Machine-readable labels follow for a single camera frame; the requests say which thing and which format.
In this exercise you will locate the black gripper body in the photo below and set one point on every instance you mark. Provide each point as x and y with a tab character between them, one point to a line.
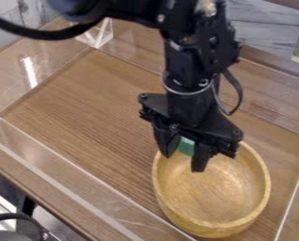
193	113

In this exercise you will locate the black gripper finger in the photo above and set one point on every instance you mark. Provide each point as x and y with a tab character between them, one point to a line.
202	153
166	138

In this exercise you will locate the green rectangular block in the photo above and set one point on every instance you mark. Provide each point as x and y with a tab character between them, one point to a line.
185	146

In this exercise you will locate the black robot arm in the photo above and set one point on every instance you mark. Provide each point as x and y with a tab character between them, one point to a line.
200	50

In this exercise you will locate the brown wooden bowl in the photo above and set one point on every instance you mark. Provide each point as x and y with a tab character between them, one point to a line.
214	203

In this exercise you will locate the black table leg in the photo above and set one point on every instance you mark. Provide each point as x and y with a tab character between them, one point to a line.
28	206

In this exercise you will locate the clear acrylic corner bracket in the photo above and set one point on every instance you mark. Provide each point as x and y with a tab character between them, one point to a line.
98	34

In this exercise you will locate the clear acrylic front wall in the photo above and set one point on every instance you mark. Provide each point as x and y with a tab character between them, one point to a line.
96	210

